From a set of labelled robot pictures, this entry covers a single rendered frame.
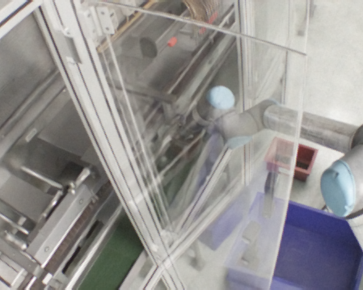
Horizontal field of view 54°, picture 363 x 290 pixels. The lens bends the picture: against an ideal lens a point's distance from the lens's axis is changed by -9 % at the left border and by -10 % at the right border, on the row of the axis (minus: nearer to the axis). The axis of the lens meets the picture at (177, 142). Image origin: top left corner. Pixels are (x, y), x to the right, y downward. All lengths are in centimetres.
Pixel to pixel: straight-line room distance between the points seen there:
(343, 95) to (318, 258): 144
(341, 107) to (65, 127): 205
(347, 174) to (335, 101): 210
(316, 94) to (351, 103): 28
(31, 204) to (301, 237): 130
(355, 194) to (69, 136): 95
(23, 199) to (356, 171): 101
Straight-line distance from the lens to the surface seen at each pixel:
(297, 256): 195
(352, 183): 85
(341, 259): 198
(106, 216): 167
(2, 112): 139
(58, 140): 138
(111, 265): 152
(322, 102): 291
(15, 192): 135
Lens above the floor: 201
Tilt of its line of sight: 50 degrees down
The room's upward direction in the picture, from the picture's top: 13 degrees counter-clockwise
